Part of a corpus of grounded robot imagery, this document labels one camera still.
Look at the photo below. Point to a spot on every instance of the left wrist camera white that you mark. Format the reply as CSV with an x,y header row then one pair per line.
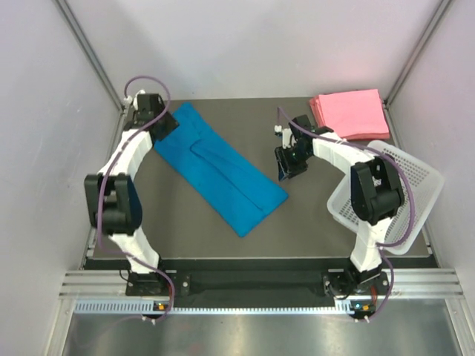
x,y
133,100

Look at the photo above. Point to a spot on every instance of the aluminium frame rail front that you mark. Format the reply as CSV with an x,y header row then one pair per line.
x,y
410,283

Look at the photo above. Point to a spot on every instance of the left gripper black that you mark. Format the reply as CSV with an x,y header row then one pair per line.
x,y
171,124

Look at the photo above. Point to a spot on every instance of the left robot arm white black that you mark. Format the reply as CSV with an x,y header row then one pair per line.
x,y
112,199

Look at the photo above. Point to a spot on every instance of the blue t shirt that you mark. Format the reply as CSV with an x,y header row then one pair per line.
x,y
241,194

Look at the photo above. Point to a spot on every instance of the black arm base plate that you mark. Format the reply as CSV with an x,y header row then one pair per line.
x,y
265,283

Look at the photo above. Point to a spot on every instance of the white perforated plastic basket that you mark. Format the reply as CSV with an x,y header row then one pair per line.
x,y
426,184

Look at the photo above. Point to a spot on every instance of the aluminium corner post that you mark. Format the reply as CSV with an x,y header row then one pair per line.
x,y
433,23
80,36

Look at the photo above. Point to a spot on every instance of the left aluminium corner post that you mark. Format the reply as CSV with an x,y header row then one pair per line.
x,y
80,36

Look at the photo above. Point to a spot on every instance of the folded pink t shirt stack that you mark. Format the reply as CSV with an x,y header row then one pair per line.
x,y
353,115

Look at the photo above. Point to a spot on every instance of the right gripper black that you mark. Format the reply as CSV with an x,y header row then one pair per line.
x,y
287,169

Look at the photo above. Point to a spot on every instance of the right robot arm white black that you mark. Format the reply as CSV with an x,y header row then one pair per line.
x,y
376,192

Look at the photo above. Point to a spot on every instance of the right aluminium corner post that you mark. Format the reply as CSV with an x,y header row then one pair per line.
x,y
433,23

